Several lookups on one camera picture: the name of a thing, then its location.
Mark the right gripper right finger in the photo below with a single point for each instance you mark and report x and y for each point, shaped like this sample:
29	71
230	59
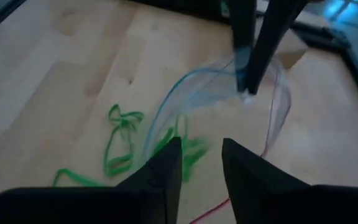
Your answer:
291	205

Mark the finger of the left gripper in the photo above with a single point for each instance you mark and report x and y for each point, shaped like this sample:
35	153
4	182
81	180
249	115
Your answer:
269	40
244	31

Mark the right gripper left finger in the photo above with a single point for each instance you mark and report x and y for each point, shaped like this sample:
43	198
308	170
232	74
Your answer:
104	205

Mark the clear plastic zip bag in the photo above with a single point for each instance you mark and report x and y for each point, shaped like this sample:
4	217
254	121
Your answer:
197	90

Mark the small cardboard box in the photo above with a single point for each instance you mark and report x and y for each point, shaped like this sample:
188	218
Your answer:
291	49

